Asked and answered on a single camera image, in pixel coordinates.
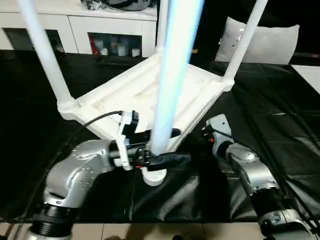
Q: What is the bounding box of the white plastic table top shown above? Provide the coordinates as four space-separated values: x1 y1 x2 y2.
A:
57 49 236 151

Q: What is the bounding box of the black work mat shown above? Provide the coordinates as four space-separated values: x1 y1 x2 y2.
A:
0 49 320 225

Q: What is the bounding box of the black sofa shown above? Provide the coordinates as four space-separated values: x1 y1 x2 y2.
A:
190 0 320 65

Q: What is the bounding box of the grey cushion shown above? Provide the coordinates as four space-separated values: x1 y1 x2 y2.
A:
214 16 301 65

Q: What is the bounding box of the white flat board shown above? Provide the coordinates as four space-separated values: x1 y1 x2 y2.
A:
291 64 320 96

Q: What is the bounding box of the white glass-door cabinet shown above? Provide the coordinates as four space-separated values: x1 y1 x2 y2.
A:
0 0 159 58

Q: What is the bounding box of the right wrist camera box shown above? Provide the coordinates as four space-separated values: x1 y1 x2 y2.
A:
202 113 234 157

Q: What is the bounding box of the dark cabled device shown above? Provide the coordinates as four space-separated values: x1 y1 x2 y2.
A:
81 0 157 11

